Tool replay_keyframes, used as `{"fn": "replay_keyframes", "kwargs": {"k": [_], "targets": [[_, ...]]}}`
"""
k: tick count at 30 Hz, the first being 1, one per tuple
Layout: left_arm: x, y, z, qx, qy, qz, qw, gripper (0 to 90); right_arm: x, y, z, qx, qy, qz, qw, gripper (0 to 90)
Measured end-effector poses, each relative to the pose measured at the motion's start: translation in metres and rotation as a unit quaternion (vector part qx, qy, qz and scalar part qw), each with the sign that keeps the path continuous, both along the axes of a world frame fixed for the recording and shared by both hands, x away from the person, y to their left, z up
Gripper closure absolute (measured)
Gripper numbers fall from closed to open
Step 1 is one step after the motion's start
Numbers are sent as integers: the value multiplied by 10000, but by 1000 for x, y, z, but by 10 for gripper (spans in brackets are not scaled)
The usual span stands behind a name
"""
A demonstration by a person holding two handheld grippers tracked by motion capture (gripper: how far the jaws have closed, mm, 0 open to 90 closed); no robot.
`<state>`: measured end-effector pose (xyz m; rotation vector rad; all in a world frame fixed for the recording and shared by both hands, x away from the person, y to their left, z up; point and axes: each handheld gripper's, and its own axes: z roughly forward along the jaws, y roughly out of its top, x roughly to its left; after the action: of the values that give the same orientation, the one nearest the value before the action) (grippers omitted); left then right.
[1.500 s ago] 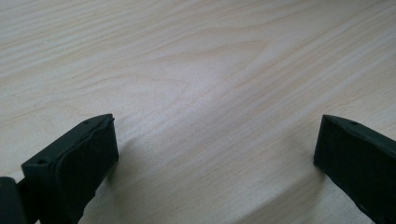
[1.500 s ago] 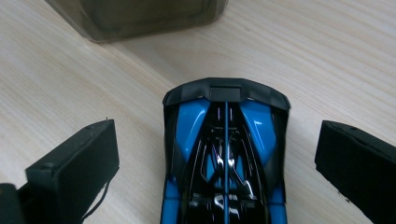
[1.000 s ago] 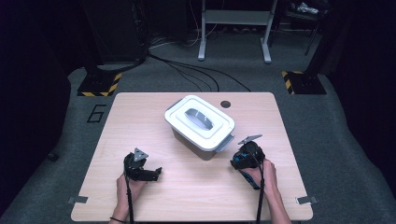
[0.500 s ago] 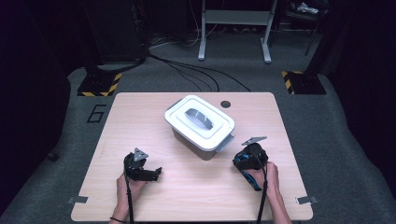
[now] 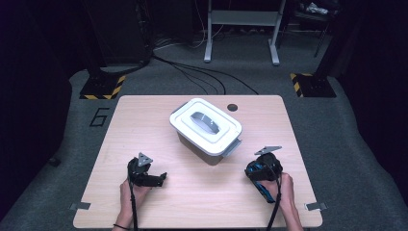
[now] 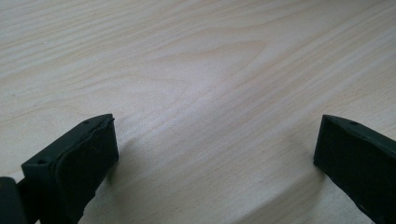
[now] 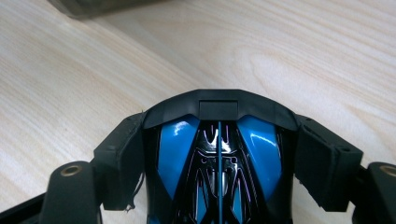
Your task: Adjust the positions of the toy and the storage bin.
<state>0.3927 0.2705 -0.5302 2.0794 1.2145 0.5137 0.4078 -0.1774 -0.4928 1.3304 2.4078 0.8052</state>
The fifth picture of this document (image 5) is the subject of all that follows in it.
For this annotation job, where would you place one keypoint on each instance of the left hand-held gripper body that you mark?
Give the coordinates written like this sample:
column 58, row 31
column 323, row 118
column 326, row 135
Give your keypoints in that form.
column 136, row 171

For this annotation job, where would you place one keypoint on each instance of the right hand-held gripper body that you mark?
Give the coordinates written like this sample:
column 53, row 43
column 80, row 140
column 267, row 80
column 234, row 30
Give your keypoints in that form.
column 272, row 165

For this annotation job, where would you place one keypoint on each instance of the person's right hand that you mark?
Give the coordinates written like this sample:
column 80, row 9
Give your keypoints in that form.
column 284, row 192

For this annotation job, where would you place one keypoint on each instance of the person's left hand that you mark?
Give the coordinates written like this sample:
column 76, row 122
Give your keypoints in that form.
column 128, row 200

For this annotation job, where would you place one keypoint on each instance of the black wristband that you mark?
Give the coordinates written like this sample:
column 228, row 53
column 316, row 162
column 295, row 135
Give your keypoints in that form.
column 120, row 226

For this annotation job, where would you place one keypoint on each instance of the grey tape piece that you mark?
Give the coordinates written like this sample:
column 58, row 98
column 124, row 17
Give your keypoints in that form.
column 80, row 206
column 316, row 206

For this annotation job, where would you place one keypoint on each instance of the black table grommet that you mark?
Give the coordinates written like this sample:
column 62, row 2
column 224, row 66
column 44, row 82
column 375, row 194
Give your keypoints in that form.
column 232, row 107

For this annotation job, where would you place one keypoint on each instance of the small black floor object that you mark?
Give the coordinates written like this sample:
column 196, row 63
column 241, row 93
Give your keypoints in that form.
column 54, row 161

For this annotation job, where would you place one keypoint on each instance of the black cabinet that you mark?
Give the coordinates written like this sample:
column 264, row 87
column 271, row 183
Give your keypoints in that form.
column 118, row 29

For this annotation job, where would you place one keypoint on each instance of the white metal stand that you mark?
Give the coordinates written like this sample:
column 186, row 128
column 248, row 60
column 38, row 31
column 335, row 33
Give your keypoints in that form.
column 243, row 17

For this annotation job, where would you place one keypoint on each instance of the dark chair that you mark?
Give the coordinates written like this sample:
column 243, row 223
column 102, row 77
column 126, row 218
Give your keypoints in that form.
column 311, row 19

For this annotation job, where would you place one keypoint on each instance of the white cloth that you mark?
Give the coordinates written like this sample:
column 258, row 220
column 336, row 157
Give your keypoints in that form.
column 317, row 9

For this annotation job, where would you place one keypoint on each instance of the black yellow striped base plate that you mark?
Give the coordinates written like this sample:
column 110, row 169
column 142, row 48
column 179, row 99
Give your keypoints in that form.
column 101, row 88
column 316, row 86

